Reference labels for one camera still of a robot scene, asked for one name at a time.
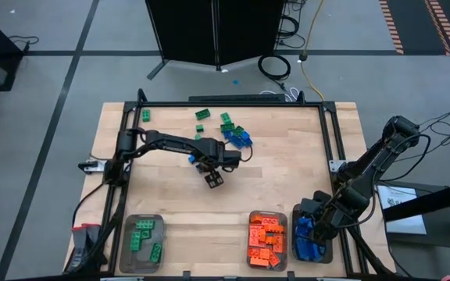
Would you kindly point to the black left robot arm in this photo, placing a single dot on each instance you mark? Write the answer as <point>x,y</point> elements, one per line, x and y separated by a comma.
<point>170,142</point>

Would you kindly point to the white printed paper sheet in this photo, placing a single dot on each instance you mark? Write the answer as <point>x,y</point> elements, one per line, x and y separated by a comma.
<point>401,212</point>

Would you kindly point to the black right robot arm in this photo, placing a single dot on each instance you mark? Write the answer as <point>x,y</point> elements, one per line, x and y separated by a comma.
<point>381,156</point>

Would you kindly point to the red and black clamp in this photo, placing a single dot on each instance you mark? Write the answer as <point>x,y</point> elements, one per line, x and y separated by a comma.
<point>86,246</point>

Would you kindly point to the green toy brick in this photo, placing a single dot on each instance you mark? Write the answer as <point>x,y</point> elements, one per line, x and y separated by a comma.
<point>197,136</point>
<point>156,252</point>
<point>135,240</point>
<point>225,117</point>
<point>199,128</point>
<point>145,224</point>
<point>238,130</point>
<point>202,114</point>
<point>227,127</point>
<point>145,233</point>
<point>146,114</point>

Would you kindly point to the black folding partition screen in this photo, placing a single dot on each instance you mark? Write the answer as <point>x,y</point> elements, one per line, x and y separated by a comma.
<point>186,31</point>

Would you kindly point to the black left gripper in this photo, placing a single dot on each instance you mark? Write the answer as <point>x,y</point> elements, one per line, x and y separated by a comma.
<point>219,156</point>

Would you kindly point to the small orange toy brick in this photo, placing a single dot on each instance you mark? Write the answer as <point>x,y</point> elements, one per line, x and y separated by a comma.
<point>256,219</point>

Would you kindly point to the black beam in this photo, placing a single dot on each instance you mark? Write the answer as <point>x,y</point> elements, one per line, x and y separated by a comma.
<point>428,203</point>

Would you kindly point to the black aluminium table frame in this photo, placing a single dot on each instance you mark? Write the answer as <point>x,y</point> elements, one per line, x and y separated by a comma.
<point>229,104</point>

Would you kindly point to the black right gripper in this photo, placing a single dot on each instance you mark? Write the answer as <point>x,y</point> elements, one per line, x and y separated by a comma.
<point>338,214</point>

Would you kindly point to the silver mounting bracket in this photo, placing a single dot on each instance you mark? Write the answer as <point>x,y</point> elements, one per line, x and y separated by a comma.
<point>91,166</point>
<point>335,166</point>

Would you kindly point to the dark grey side table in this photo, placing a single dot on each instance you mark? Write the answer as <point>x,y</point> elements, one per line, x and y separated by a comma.
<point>440,238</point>

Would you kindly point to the long black power strip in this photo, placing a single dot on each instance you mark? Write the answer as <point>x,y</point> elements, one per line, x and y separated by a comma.
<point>234,97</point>

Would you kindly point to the black mat with striped edges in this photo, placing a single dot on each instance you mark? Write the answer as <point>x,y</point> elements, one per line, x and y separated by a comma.
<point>412,23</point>

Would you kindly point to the clear plastic bin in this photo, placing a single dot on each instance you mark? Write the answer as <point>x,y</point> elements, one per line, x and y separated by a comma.
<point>142,257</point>
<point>328,253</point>
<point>283,218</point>

